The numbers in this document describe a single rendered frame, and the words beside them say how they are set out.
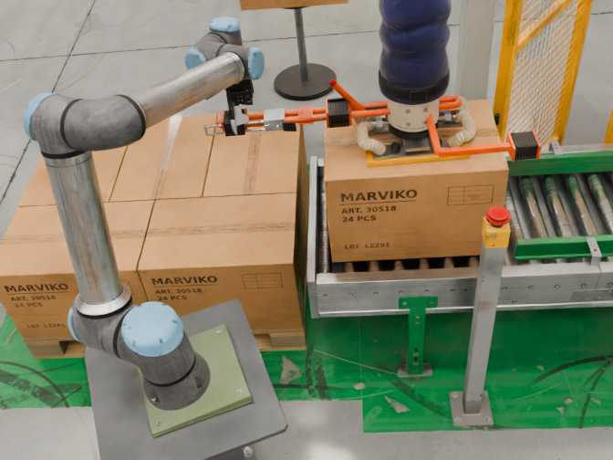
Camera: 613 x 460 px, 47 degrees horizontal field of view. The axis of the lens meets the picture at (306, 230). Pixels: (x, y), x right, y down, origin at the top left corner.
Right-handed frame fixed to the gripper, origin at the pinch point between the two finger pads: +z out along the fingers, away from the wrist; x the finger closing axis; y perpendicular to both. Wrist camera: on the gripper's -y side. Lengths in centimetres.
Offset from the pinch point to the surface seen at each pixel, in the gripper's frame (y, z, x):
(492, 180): 83, 17, -19
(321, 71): 25, 105, 197
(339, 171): 33.8, 12.9, -14.0
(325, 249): 26, 53, -11
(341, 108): 35.7, -1.7, 1.0
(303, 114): 22.9, -1.4, -0.6
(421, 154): 61, 10, -11
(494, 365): 91, 108, -30
